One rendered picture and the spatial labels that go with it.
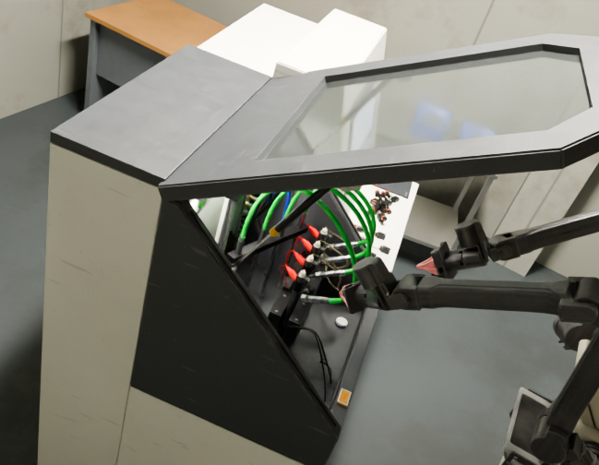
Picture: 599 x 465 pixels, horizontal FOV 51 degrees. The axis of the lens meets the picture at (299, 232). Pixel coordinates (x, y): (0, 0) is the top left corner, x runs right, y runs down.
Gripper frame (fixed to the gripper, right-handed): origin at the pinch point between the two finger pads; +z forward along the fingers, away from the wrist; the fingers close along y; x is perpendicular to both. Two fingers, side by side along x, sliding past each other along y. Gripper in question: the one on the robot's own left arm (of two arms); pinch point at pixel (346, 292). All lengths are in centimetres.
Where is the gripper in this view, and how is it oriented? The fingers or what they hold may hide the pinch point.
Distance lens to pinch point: 166.7
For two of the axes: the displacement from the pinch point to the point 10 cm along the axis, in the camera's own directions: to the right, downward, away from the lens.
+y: -8.6, 3.0, -4.1
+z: -4.2, 0.2, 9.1
